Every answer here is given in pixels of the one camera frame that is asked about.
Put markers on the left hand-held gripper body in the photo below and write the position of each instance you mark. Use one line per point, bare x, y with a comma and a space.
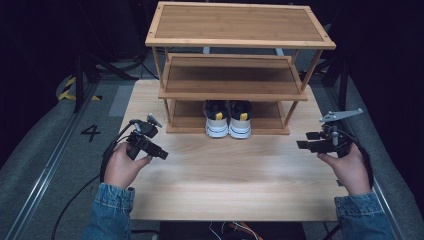
141, 131

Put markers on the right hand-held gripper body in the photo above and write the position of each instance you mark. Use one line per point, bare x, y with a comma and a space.
338, 143

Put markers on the metal floor rail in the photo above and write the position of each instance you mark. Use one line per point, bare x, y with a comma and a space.
46, 170

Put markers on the person's left hand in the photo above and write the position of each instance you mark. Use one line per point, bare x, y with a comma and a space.
121, 170

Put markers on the black metal stand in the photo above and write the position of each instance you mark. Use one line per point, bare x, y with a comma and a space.
79, 83
343, 86

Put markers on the wooden shoe rack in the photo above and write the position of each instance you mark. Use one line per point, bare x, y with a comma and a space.
238, 23

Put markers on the person's right hand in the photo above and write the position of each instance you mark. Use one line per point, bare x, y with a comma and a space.
353, 171

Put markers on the white and blue sneaker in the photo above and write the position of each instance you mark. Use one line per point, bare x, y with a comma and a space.
216, 125
240, 126

